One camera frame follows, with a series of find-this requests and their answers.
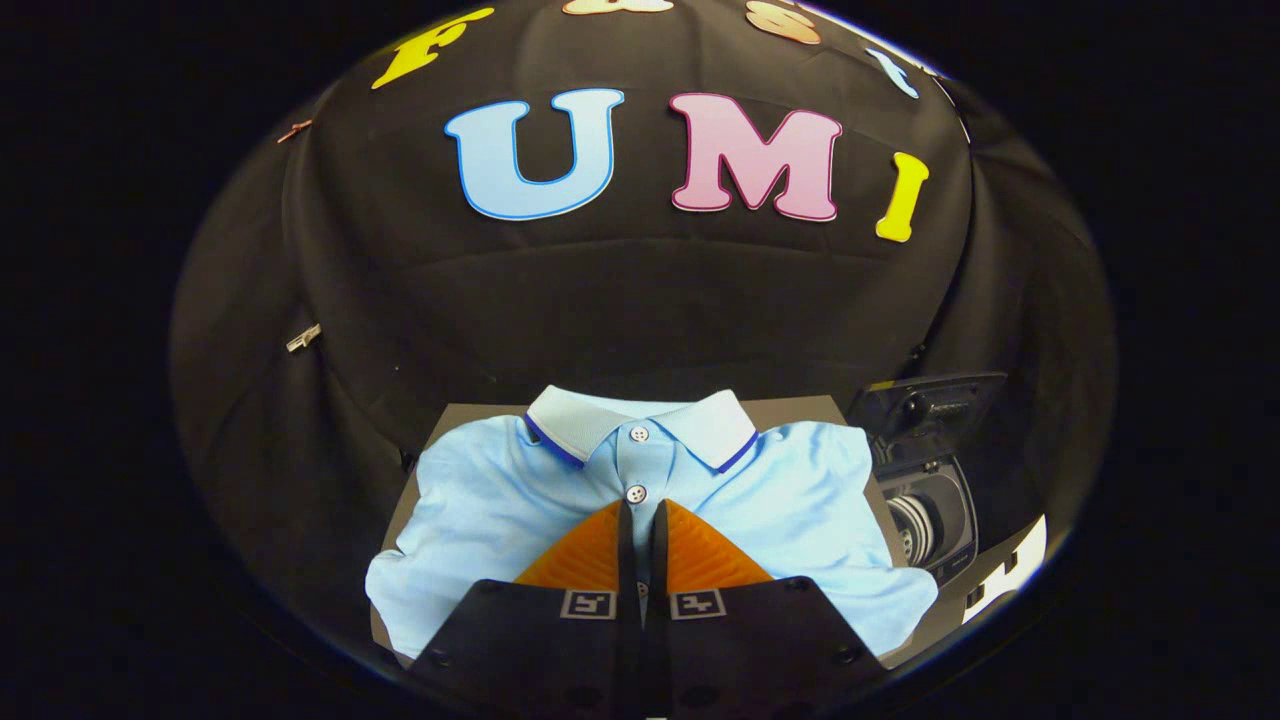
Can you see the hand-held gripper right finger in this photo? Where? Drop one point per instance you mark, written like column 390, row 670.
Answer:
column 740, row 660

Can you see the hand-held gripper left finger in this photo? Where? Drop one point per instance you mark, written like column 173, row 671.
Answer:
column 560, row 660

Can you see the light blue polo shirt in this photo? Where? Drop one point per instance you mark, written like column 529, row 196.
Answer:
column 800, row 510

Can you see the grey washing machine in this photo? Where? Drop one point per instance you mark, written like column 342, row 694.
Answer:
column 950, row 510

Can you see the dark washing machine lid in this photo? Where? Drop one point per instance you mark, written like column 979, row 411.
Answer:
column 940, row 410

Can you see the black backdrop cloth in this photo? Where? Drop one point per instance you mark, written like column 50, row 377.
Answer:
column 640, row 300

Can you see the white clip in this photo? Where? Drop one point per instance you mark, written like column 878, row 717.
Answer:
column 303, row 337

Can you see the copper clip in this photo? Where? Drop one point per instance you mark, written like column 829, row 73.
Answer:
column 295, row 130

